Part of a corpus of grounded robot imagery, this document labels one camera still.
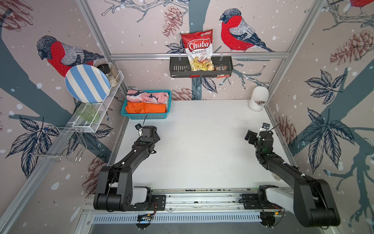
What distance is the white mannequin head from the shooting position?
109 centimetres

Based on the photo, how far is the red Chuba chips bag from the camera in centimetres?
80

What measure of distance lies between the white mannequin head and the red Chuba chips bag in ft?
1.40

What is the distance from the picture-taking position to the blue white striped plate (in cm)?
68
